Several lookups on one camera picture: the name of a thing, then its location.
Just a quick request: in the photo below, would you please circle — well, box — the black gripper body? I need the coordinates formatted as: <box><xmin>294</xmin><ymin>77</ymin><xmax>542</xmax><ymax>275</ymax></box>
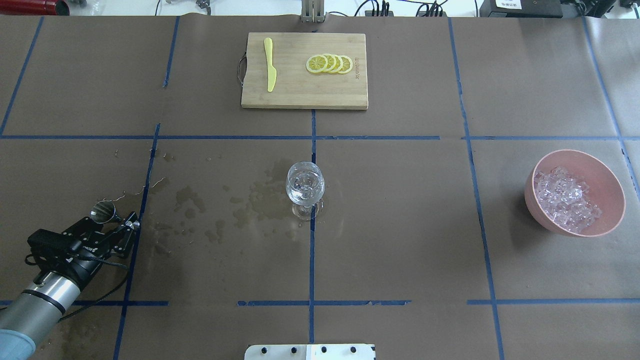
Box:
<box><xmin>45</xmin><ymin>230</ymin><xmax>130</xmax><ymax>289</ymax></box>

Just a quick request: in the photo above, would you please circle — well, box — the steel jigger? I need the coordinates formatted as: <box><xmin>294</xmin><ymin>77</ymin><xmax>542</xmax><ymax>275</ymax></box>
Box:
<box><xmin>89</xmin><ymin>200</ymin><xmax>134</xmax><ymax>227</ymax></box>

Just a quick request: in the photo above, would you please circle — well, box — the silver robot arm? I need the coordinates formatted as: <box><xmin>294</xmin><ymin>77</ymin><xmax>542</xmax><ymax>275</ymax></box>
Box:
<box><xmin>0</xmin><ymin>211</ymin><xmax>140</xmax><ymax>360</ymax></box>

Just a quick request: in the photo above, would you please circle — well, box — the clear wine glass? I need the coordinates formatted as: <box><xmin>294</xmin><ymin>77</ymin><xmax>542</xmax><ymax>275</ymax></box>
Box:
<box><xmin>285</xmin><ymin>161</ymin><xmax>326</xmax><ymax>221</ymax></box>

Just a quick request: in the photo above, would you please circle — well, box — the clear ice cubes pile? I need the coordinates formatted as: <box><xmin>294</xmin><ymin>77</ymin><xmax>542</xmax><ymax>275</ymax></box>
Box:
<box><xmin>533</xmin><ymin>166</ymin><xmax>603</xmax><ymax>234</ymax></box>

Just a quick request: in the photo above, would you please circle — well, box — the red thermos bottle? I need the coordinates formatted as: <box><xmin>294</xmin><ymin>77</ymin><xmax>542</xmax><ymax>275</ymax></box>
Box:
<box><xmin>0</xmin><ymin>0</ymin><xmax>70</xmax><ymax>16</ymax></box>

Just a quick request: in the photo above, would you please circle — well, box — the bamboo cutting board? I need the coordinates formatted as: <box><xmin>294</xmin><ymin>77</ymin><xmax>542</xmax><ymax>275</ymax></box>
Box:
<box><xmin>241</xmin><ymin>32</ymin><xmax>370</xmax><ymax>111</ymax></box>

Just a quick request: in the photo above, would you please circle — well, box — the yellow plastic knife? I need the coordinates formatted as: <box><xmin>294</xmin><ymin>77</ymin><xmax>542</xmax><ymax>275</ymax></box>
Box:
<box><xmin>263</xmin><ymin>38</ymin><xmax>278</xmax><ymax>92</ymax></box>

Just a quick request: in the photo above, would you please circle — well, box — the lemon slice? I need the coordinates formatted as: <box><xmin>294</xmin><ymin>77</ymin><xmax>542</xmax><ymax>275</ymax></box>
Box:
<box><xmin>305</xmin><ymin>54</ymin><xmax>325</xmax><ymax>74</ymax></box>
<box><xmin>325</xmin><ymin>54</ymin><xmax>350</xmax><ymax>74</ymax></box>
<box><xmin>335</xmin><ymin>55</ymin><xmax>354</xmax><ymax>75</ymax></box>
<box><xmin>321</xmin><ymin>54</ymin><xmax>339</xmax><ymax>73</ymax></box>

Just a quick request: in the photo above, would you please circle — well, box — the brown paper table cover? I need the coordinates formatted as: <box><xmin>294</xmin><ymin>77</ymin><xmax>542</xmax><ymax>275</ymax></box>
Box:
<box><xmin>1</xmin><ymin>14</ymin><xmax>639</xmax><ymax>360</ymax></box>

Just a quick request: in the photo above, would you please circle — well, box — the pink bowl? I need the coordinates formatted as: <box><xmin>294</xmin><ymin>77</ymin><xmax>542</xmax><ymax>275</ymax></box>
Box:
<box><xmin>524</xmin><ymin>149</ymin><xmax>626</xmax><ymax>238</ymax></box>

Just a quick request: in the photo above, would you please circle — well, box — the black box device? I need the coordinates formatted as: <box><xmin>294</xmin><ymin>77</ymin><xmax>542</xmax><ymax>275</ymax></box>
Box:
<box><xmin>478</xmin><ymin>0</ymin><xmax>563</xmax><ymax>19</ymax></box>

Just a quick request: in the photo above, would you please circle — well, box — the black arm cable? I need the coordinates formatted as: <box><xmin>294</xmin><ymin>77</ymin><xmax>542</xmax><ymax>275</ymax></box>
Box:
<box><xmin>24</xmin><ymin>252</ymin><xmax>132</xmax><ymax>321</ymax></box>

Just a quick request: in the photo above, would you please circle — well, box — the aluminium frame post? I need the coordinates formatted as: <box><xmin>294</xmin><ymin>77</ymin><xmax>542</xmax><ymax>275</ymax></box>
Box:
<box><xmin>301</xmin><ymin>0</ymin><xmax>327</xmax><ymax>23</ymax></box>

